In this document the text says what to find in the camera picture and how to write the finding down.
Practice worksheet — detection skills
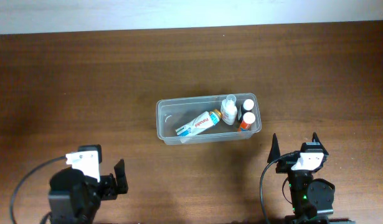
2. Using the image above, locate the orange glue stick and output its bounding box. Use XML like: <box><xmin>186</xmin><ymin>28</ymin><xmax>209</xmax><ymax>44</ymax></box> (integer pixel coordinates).
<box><xmin>237</xmin><ymin>112</ymin><xmax>256</xmax><ymax>132</ymax></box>

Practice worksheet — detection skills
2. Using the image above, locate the dark bottle white cap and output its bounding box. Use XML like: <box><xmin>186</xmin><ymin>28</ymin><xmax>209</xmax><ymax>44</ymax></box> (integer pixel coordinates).
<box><xmin>237</xmin><ymin>99</ymin><xmax>255</xmax><ymax>123</ymax></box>

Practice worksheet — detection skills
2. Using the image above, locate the white pump bottle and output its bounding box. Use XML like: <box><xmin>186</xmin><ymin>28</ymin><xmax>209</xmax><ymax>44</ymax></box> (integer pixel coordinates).
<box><xmin>220</xmin><ymin>95</ymin><xmax>238</xmax><ymax>125</ymax></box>

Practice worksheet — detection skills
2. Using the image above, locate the gold lid small jar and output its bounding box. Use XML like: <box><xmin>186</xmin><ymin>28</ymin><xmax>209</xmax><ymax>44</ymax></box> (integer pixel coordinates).
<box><xmin>209</xmin><ymin>109</ymin><xmax>222</xmax><ymax>124</ymax></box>

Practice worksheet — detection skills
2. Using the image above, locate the white Panadol box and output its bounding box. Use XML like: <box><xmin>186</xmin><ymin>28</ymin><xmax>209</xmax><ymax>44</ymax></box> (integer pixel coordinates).
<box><xmin>176</xmin><ymin>111</ymin><xmax>216</xmax><ymax>136</ymax></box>

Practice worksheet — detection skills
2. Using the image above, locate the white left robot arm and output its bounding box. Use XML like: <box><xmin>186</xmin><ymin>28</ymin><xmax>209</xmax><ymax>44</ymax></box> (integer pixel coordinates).
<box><xmin>40</xmin><ymin>159</ymin><xmax>128</xmax><ymax>224</ymax></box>

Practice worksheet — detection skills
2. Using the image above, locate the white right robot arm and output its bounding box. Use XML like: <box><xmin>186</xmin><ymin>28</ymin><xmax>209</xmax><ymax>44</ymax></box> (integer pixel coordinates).
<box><xmin>259</xmin><ymin>133</ymin><xmax>354</xmax><ymax>224</ymax></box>

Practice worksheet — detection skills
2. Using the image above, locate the clear plastic container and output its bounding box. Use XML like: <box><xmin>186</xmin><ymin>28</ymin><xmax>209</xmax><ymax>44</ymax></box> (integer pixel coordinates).
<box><xmin>156</xmin><ymin>93</ymin><xmax>262</xmax><ymax>145</ymax></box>

